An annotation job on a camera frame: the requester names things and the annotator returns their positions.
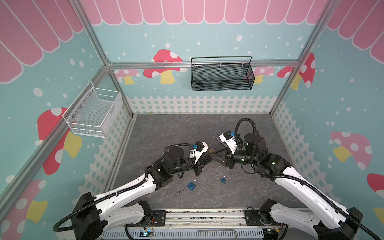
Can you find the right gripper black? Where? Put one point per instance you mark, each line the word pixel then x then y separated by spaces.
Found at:
pixel 229 157

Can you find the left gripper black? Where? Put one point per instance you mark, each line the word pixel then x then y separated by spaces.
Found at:
pixel 200 164

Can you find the small blue padlock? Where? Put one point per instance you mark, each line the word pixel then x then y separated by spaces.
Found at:
pixel 223 179

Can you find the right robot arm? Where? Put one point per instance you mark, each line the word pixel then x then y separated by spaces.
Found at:
pixel 328 219

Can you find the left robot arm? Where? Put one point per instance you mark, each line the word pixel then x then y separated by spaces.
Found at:
pixel 94 214

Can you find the silver combination wrench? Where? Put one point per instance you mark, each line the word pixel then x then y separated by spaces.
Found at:
pixel 219 140

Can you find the large blue padlock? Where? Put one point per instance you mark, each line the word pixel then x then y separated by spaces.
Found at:
pixel 192 185

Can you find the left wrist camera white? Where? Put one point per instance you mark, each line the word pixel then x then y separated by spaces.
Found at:
pixel 199 148

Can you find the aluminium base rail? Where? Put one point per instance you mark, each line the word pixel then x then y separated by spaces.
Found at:
pixel 207 218

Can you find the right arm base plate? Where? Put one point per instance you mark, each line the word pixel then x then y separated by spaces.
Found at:
pixel 256 218

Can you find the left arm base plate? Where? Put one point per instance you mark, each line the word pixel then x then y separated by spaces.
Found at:
pixel 154 218

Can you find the black wire mesh basket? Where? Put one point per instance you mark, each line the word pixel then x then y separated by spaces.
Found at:
pixel 222 73

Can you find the white wire mesh basket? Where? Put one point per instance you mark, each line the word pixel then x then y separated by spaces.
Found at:
pixel 93 112

